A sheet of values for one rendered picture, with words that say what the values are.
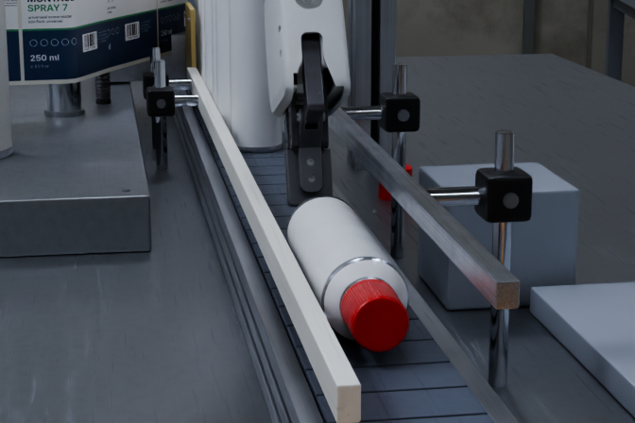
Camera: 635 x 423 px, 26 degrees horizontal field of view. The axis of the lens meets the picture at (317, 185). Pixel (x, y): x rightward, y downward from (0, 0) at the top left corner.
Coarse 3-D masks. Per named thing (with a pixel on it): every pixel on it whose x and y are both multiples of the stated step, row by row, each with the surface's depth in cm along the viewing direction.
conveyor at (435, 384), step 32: (256, 160) 131; (256, 256) 99; (288, 320) 85; (416, 320) 85; (352, 352) 79; (384, 352) 79; (416, 352) 79; (384, 384) 74; (416, 384) 74; (448, 384) 74; (384, 416) 70; (416, 416) 70; (448, 416) 70; (480, 416) 70
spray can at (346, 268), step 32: (288, 224) 94; (320, 224) 88; (352, 224) 88; (320, 256) 84; (352, 256) 80; (384, 256) 82; (320, 288) 81; (352, 288) 78; (384, 288) 77; (352, 320) 76; (384, 320) 76
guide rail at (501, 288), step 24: (336, 120) 107; (360, 144) 98; (384, 168) 90; (408, 192) 83; (432, 216) 77; (456, 240) 72; (456, 264) 72; (480, 264) 68; (480, 288) 67; (504, 288) 65
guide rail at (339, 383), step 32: (224, 128) 128; (224, 160) 120; (256, 192) 103; (256, 224) 96; (288, 256) 86; (288, 288) 80; (320, 320) 74; (320, 352) 69; (320, 384) 69; (352, 384) 65; (352, 416) 65
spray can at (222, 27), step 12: (216, 0) 138; (228, 0) 136; (216, 12) 138; (228, 12) 137; (216, 24) 138; (228, 24) 137; (216, 36) 139; (228, 36) 137; (216, 48) 139; (228, 48) 137; (216, 60) 139; (228, 60) 138; (216, 72) 140; (228, 72) 138; (216, 84) 140; (228, 84) 138; (228, 96) 139; (228, 108) 139; (228, 120) 139
